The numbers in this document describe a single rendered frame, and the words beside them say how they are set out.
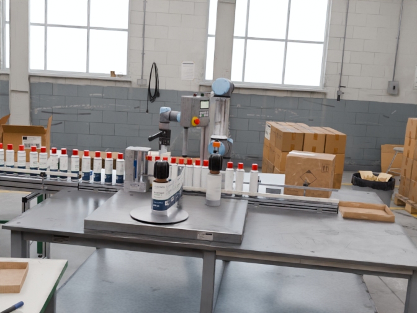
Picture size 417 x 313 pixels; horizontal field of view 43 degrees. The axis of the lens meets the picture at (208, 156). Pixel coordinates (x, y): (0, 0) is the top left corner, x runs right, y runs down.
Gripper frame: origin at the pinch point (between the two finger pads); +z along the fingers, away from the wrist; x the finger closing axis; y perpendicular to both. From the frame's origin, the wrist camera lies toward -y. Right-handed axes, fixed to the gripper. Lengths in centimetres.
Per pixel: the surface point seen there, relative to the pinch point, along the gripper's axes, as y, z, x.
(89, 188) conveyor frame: -43, 17, -44
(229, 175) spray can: 46, -1, -57
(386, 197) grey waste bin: 229, 50, 132
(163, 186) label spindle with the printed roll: 5, -4, -112
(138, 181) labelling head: -11, 6, -58
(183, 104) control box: 14, -42, -46
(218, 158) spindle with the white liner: 35, -17, -84
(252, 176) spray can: 60, -2, -59
